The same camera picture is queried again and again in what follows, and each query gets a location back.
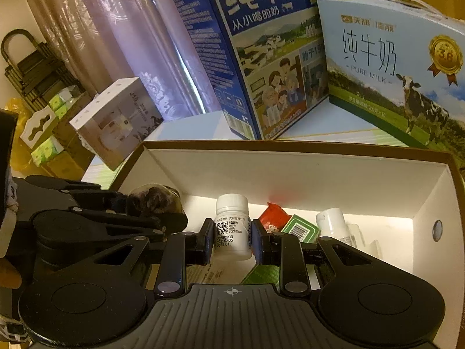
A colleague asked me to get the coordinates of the person's left hand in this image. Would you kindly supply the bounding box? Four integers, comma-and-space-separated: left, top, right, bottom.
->
0, 257, 23, 289

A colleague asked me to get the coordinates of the dark blue milk carton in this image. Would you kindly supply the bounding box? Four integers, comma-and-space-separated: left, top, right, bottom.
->
168, 0, 328, 141

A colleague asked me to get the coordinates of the white tube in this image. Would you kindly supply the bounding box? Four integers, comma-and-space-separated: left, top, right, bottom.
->
315, 207, 351, 243

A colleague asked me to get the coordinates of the dark velvet scrunchie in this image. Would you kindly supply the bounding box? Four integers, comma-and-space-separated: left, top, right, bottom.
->
129, 185, 186, 219

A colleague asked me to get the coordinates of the white die-cut carton flap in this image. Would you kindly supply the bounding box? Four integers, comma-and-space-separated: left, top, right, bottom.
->
20, 109, 58, 150

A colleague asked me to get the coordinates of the pink patterned curtain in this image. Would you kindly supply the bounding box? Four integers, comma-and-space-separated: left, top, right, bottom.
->
20, 0, 219, 121

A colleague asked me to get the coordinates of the red snack packet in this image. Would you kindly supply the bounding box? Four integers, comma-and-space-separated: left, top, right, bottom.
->
260, 202, 293, 234

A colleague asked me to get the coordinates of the white pill bottle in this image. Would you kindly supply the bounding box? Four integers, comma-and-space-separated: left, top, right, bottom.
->
214, 194, 253, 261

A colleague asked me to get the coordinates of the white appliance box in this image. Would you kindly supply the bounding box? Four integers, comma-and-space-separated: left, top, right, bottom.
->
69, 77, 164, 172

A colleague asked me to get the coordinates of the large brown cardboard carton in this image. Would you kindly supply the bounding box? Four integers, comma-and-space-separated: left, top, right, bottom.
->
40, 95, 99, 179

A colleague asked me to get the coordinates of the yellow plastic bag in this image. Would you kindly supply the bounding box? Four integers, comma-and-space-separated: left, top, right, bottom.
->
0, 97, 37, 176

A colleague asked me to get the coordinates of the stack of green tissue packs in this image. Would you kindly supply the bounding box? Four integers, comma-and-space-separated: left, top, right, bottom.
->
31, 89, 85, 165

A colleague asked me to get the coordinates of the brown cardboard box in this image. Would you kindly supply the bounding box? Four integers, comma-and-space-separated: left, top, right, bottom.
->
82, 140, 465, 289

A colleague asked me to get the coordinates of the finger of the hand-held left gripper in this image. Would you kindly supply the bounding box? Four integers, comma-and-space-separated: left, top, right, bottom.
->
72, 206, 189, 243
25, 174, 136, 213

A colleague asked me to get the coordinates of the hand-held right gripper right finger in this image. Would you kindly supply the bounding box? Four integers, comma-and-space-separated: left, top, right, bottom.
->
251, 219, 375, 299

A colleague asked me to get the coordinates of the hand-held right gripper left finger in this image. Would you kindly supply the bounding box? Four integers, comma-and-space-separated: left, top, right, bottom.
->
92, 218, 216, 300

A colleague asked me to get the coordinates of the black folding step ladder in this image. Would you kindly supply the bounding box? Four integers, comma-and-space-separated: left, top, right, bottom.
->
0, 29, 74, 112

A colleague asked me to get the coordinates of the light blue milk carton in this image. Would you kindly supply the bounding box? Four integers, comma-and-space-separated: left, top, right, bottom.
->
317, 0, 465, 170

